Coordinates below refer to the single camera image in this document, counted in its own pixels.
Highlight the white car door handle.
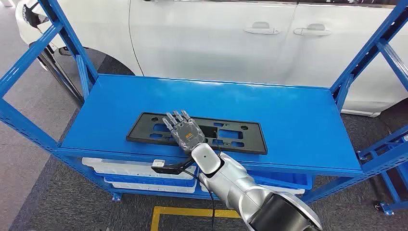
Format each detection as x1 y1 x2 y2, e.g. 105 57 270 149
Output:
293 23 332 36
243 21 281 35

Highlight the blue plastic tray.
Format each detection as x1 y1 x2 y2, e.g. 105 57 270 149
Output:
95 173 197 188

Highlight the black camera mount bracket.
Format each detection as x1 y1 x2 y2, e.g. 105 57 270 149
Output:
151 161 193 175

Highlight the black plastic plate bracket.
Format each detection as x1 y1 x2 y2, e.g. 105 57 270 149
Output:
126 112 268 155

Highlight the blue plastic bin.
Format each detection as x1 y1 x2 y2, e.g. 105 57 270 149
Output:
247 170 313 190

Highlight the yellow floor tape square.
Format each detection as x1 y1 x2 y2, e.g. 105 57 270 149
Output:
150 206 241 231

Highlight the white car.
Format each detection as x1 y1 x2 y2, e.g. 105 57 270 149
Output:
15 0 408 117

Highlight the black cable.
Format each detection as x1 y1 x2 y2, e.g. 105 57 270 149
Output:
182 169 217 231

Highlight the blue steel shelf rack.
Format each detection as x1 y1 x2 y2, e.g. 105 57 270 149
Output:
0 0 408 205
357 124 408 218

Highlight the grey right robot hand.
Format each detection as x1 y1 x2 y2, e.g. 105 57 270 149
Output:
162 109 206 155

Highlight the white plastic tray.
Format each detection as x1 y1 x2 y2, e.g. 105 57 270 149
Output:
104 178 198 194
82 157 197 180

